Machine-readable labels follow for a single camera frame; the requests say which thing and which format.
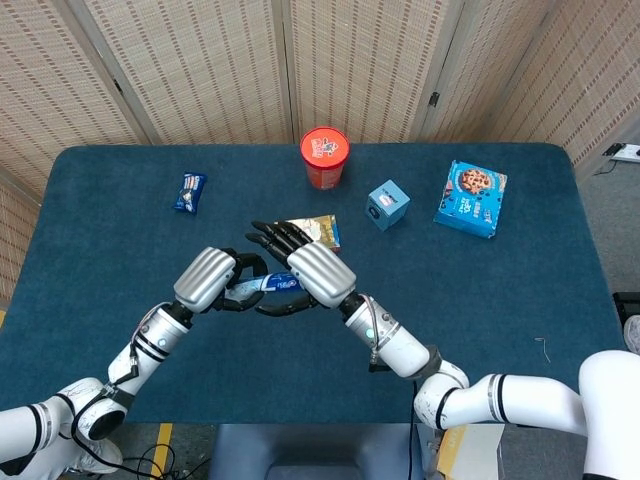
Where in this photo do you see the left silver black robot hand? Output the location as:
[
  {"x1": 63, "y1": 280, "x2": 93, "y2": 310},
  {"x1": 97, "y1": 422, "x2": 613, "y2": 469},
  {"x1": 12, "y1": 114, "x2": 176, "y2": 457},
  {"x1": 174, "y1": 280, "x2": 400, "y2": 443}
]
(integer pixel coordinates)
[{"x1": 173, "y1": 245, "x2": 270, "y2": 315}]

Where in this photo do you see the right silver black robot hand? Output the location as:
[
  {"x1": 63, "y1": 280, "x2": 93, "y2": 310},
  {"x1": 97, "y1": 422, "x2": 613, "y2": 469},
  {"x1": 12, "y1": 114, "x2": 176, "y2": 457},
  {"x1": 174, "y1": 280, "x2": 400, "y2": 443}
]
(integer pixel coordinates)
[{"x1": 243, "y1": 219, "x2": 358, "y2": 319}]

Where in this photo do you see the white blue toothpaste tube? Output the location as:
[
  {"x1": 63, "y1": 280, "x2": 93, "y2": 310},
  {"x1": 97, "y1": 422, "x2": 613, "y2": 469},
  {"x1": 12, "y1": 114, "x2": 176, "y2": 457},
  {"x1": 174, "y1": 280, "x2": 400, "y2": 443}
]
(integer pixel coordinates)
[{"x1": 227, "y1": 271, "x2": 304, "y2": 296}]

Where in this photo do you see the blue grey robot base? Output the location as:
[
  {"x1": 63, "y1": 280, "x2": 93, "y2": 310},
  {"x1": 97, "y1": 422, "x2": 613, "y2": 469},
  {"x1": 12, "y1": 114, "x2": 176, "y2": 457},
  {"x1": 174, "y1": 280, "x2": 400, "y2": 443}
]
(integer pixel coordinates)
[{"x1": 207, "y1": 423, "x2": 426, "y2": 480}]

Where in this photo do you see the dark blue cloth-covered table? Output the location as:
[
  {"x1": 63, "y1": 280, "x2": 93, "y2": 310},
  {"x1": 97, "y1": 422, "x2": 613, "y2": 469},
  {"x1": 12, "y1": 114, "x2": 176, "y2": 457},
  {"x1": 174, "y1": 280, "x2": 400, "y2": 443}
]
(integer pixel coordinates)
[{"x1": 0, "y1": 142, "x2": 640, "y2": 425}]

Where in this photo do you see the yellow white flat carton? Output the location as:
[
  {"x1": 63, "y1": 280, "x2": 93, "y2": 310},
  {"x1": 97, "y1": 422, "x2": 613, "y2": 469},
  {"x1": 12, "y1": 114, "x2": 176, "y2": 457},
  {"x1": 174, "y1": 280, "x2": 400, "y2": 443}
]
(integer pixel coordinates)
[{"x1": 275, "y1": 214, "x2": 342, "y2": 255}]

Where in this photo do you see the dark blue cookie snack packet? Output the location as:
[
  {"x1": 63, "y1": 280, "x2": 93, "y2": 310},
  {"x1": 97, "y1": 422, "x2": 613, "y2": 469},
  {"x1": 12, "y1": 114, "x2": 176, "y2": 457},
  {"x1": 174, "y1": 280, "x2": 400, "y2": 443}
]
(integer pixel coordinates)
[{"x1": 172, "y1": 172, "x2": 209, "y2": 215}]

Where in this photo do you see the small light blue cube box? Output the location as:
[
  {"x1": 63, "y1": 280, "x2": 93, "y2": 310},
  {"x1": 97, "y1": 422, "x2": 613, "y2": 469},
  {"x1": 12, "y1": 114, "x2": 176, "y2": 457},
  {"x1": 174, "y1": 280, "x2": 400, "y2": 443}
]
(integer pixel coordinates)
[{"x1": 365, "y1": 179, "x2": 411, "y2": 233}]

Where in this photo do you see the orange cylindrical snack canister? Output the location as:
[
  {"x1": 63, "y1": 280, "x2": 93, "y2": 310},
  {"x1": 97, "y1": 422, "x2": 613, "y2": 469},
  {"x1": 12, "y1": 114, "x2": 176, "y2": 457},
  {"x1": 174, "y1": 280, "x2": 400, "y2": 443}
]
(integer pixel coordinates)
[{"x1": 299, "y1": 126, "x2": 351, "y2": 191}]

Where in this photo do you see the blue cookie box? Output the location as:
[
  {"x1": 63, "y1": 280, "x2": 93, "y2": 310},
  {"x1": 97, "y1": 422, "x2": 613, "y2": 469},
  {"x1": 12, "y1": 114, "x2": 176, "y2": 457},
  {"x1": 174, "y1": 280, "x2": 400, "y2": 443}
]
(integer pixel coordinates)
[{"x1": 432, "y1": 159, "x2": 508, "y2": 240}]

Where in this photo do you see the woven bamboo screen panel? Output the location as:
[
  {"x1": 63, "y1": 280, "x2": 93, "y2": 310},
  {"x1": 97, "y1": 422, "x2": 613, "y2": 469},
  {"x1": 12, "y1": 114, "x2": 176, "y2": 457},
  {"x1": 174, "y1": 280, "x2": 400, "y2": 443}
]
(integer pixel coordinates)
[
  {"x1": 282, "y1": 0, "x2": 466, "y2": 146},
  {"x1": 0, "y1": 0, "x2": 151, "y2": 196},
  {"x1": 417, "y1": 0, "x2": 566, "y2": 145},
  {"x1": 84, "y1": 0, "x2": 294, "y2": 146},
  {"x1": 0, "y1": 169, "x2": 44, "y2": 301},
  {"x1": 487, "y1": 0, "x2": 640, "y2": 174}
]

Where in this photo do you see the white shoe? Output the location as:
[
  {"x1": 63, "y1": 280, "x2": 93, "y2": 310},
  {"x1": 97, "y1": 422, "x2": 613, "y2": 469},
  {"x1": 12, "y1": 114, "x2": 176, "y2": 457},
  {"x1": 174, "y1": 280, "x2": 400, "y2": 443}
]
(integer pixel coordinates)
[
  {"x1": 74, "y1": 439, "x2": 124, "y2": 474},
  {"x1": 622, "y1": 314, "x2": 640, "y2": 356}
]

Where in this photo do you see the brown cardboard box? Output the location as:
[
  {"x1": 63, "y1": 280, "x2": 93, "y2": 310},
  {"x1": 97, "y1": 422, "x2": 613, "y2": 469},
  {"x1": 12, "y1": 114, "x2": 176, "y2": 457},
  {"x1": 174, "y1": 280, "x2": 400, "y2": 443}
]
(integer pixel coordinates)
[{"x1": 435, "y1": 424, "x2": 506, "y2": 476}]

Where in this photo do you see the black box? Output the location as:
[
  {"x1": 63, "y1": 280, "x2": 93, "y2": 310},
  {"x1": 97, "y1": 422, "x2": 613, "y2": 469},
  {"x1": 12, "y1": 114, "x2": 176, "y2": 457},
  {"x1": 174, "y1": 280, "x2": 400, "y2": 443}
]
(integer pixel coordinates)
[{"x1": 612, "y1": 291, "x2": 640, "y2": 326}]

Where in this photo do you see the white power strip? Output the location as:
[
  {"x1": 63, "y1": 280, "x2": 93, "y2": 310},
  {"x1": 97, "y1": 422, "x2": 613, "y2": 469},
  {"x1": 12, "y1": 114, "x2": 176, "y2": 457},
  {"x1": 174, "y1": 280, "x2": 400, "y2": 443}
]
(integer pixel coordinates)
[{"x1": 602, "y1": 142, "x2": 640, "y2": 164}]

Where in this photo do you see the black floor cable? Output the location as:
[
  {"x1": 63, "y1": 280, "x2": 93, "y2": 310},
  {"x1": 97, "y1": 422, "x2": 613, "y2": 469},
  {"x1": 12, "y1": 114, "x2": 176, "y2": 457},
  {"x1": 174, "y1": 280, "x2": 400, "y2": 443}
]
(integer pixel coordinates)
[{"x1": 119, "y1": 442, "x2": 211, "y2": 480}]

